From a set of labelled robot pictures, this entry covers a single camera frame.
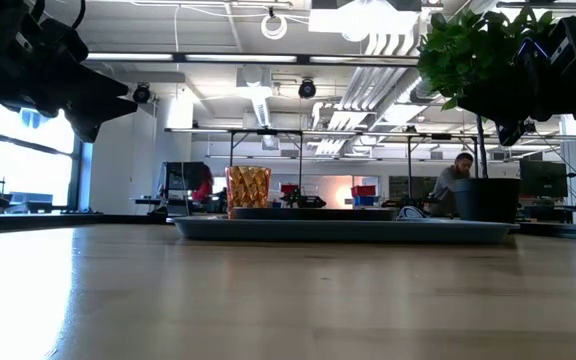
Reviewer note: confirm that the black computer monitor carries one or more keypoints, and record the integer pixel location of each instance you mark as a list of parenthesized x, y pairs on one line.
[(183, 175), (543, 179)]

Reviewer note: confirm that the green leafy plant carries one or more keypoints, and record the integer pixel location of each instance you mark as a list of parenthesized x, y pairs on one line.
[(468, 55)]

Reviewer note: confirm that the dark plant pot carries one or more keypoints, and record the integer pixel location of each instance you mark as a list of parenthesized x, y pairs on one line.
[(488, 200)]

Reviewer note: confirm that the blue storage bin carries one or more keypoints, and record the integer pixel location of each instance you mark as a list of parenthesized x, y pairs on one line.
[(365, 201)]

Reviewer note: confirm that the red storage bin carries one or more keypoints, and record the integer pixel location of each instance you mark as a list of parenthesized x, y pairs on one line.
[(363, 191)]

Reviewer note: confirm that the person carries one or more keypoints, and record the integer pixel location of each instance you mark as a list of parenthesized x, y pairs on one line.
[(204, 187), (448, 187)]

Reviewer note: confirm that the amber faceted plastic cup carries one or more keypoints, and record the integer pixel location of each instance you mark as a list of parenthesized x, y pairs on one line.
[(248, 190)]

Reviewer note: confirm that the black background robot arm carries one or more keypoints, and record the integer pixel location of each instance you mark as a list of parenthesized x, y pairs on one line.
[(308, 201)]

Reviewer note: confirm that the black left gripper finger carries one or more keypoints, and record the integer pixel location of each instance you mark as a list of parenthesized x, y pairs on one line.
[(103, 85), (90, 115)]

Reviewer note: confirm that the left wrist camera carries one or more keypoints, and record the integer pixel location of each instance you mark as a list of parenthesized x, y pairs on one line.
[(63, 42)]

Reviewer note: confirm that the long ceiling light strip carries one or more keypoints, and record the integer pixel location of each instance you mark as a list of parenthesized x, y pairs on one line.
[(218, 58)]

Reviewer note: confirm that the black aluminium frame rail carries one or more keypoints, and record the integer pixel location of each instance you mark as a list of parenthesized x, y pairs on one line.
[(568, 231)]

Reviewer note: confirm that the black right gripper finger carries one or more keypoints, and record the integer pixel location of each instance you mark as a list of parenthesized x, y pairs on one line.
[(510, 107), (512, 132)]

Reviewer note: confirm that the black round ceiling spotlight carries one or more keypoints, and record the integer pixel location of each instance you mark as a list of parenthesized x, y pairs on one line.
[(307, 89), (141, 94)]

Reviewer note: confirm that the white ceiling air duct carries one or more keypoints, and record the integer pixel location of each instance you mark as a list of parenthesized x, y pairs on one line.
[(260, 105)]

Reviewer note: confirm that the grey-blue plastic tray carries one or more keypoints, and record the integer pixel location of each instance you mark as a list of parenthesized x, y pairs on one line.
[(343, 231)]

